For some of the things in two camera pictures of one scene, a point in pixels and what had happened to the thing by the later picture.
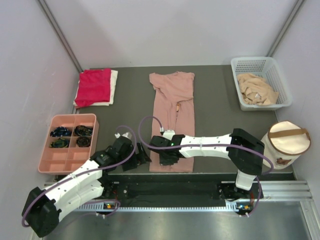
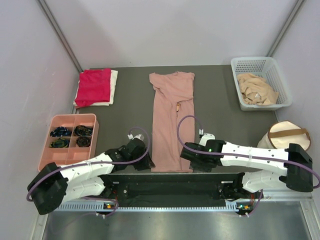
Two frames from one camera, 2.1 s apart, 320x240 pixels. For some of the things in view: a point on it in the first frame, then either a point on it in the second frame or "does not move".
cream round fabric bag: x=284 y=142 does not move
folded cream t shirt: x=113 y=78 does not move
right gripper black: x=164 y=162 → x=195 y=165
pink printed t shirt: x=173 y=103 does not move
